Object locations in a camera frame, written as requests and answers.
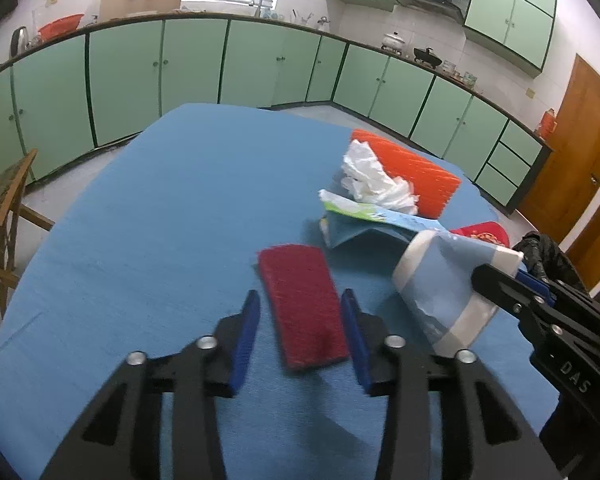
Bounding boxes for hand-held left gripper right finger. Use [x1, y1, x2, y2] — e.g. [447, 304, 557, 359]
[341, 289, 563, 480]

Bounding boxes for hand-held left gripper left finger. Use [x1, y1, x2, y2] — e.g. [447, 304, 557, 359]
[40, 290, 261, 480]

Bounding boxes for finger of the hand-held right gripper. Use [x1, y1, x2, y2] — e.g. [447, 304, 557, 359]
[471, 263, 600, 357]
[516, 267, 588, 308]

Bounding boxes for bin with black bag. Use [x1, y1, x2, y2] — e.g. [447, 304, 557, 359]
[512, 232, 588, 293]

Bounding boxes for dark red scouring pad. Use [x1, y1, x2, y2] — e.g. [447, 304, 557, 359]
[257, 244, 351, 372]

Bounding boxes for red pouch with gold print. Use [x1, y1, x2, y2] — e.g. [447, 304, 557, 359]
[450, 221, 510, 250]

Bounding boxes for white blue tissue packet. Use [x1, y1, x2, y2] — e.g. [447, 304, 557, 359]
[318, 189, 448, 250]

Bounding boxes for long orange foam net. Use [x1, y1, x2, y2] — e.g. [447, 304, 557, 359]
[351, 129, 462, 220]

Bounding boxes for blue scalloped mat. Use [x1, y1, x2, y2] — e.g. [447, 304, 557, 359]
[0, 103, 563, 480]

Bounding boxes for red thermos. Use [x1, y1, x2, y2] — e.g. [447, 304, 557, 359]
[538, 108, 557, 140]

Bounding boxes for white crumpled tissue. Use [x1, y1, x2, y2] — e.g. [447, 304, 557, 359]
[340, 140, 421, 217]

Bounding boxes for black wok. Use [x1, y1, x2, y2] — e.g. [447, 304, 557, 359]
[412, 46, 443, 67]

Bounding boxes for wooden chair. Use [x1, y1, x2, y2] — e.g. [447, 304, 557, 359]
[0, 149, 56, 321]

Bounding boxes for green base cabinets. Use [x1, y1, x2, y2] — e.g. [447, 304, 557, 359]
[0, 12, 556, 216]

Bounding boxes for red plastic basin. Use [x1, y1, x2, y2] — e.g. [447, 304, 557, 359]
[36, 13, 85, 41]

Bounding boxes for metal kettle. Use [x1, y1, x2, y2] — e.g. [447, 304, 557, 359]
[10, 26, 31, 58]

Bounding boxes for wooden door with handle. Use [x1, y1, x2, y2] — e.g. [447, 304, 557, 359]
[517, 54, 600, 243]

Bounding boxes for green wall cabinets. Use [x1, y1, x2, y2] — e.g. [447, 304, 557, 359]
[326, 0, 558, 78]

